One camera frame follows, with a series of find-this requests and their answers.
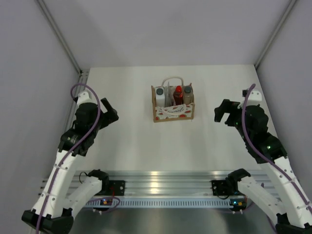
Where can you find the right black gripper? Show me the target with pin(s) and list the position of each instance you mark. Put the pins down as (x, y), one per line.
(226, 104)

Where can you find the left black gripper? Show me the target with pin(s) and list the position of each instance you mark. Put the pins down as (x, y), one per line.
(108, 117)

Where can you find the burlap watermelon canvas bag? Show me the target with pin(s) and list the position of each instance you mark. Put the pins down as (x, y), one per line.
(174, 112)

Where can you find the white bottle grey cap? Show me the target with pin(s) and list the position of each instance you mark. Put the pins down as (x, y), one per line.
(160, 96)

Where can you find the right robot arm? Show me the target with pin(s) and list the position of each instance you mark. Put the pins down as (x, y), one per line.
(291, 211)

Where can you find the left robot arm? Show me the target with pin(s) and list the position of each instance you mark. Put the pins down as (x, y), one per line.
(55, 210)

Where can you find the beige bottle grey cap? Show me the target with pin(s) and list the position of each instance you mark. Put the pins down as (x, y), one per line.
(188, 95)

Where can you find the red bottle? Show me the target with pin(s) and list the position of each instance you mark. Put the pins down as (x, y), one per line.
(178, 95)

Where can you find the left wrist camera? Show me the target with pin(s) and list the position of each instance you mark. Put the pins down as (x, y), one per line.
(84, 97)

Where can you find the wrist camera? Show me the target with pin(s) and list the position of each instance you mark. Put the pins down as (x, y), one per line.
(254, 98)
(84, 97)

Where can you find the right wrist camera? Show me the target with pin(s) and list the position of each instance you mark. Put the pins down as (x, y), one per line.
(254, 98)

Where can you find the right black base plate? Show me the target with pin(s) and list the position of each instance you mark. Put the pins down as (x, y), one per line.
(221, 188)

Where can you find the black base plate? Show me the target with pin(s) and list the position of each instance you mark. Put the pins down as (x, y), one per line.
(116, 188)
(221, 188)

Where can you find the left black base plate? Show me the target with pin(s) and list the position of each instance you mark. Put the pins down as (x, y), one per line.
(116, 188)

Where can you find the aluminium mounting rail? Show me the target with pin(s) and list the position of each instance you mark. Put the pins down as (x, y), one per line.
(157, 183)

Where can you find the white slotted cable duct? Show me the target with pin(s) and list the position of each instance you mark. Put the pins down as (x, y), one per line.
(178, 203)

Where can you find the left aluminium frame post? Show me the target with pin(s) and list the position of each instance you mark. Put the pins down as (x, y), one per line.
(59, 35)

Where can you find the aluminium frame post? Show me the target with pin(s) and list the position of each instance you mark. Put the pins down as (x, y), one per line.
(59, 35)
(276, 30)

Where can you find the right aluminium frame post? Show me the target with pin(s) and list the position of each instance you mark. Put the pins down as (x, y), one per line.
(276, 30)

